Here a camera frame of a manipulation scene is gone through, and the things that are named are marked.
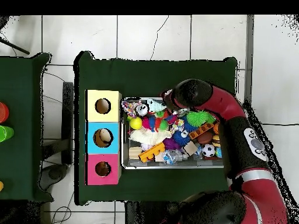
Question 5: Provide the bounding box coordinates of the large green spiky ball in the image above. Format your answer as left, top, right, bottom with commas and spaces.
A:
186, 110, 217, 126

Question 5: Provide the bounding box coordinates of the green cloth table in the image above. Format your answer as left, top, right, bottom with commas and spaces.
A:
0, 52, 53, 202
74, 50, 240, 206

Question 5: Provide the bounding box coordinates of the orange plastic tray block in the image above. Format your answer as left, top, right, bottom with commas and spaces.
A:
138, 142, 166, 163

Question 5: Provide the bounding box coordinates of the yellow ball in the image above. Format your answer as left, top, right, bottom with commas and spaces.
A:
130, 117, 143, 131

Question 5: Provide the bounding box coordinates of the cream waffle cloth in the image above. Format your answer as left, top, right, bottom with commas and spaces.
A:
130, 128, 173, 145

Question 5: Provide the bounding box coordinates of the orange plastic toy piece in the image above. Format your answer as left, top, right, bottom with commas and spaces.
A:
189, 122, 215, 141

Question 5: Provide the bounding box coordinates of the mint green cloth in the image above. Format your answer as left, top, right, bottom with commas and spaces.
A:
148, 99, 168, 115

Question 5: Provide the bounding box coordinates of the red round cap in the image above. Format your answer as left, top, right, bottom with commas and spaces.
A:
0, 102, 9, 124

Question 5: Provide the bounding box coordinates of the black rod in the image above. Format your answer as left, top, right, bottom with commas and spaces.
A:
0, 37, 30, 55

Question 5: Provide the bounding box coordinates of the multicolour spiky caterpillar toy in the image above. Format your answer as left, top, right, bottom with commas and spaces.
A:
142, 115, 169, 132

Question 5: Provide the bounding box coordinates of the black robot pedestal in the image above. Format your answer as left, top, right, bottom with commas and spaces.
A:
124, 201, 173, 224

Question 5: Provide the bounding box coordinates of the black floor stand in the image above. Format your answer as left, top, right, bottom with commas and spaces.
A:
41, 82, 75, 185

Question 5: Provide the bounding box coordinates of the brown wooden cube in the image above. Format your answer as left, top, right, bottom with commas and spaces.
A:
183, 142, 199, 157

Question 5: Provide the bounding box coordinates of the small soccer ball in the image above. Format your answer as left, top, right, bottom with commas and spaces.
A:
201, 143, 216, 158

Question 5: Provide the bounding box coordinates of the wire mesh bin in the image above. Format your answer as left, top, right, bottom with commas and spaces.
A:
121, 97, 226, 170

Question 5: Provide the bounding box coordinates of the black cable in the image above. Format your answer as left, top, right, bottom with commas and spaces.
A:
261, 122, 299, 127

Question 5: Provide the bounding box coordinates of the colourful polka-dot cloth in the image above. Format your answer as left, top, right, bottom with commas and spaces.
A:
122, 99, 140, 117

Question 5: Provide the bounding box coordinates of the crushed silver can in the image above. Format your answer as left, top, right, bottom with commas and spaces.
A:
136, 103, 150, 117

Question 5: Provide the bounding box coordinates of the green cup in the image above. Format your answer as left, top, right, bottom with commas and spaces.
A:
0, 125, 15, 143

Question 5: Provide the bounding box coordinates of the wooden box with three holes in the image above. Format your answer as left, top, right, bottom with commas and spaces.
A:
85, 89, 123, 186

